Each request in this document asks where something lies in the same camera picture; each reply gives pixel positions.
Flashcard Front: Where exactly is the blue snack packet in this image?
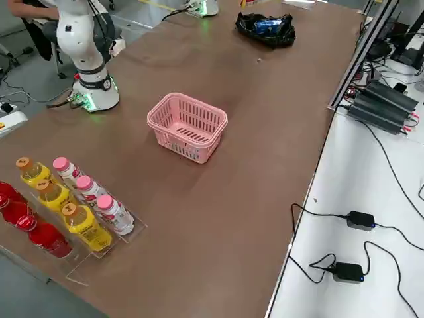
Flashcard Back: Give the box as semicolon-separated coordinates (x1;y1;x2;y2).
253;19;283;36

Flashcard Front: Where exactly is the pink plastic basket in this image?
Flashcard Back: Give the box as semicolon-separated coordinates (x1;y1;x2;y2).
146;92;229;165

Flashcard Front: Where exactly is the black plastic bag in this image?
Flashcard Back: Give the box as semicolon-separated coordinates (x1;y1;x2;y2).
235;12;296;50

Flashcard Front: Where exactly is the clear acrylic bottle rack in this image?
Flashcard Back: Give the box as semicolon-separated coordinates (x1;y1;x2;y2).
0;162;148;288

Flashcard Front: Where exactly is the pink cap white bottle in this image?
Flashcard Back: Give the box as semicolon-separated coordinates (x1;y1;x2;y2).
75;175;107;203
95;194;136;235
52;157;83;182

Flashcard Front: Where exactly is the yellow drink bottle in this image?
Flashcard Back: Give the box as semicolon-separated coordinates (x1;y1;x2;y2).
62;202;113;252
15;156;54;186
34;180;73;209

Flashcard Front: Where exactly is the black power adapter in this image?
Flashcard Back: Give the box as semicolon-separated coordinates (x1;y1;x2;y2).
332;262;364;284
346;211;376;232

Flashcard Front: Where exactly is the black power supply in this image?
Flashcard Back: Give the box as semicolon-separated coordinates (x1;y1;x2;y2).
362;81;420;116
346;95;412;136

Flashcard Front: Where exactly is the red drink bottle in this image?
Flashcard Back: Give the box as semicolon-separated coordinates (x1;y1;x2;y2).
16;215;73;258
0;197;34;227
0;181;25;203

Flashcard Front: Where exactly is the white device yellow label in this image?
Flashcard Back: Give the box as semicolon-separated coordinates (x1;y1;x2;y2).
0;111;29;138

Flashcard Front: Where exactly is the black office chair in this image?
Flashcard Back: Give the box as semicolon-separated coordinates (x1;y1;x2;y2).
21;15;67;80

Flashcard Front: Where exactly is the black monitor stand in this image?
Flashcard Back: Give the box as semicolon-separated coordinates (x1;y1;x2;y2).
390;0;424;70

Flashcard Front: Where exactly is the person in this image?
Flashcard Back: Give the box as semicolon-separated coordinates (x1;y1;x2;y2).
6;0;62;19

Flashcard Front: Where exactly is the black adapter cable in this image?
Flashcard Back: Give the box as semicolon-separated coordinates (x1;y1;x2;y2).
287;240;420;318
290;203;424;251

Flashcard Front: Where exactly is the aluminium frame post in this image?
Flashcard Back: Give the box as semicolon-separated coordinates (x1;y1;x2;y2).
327;0;398;112

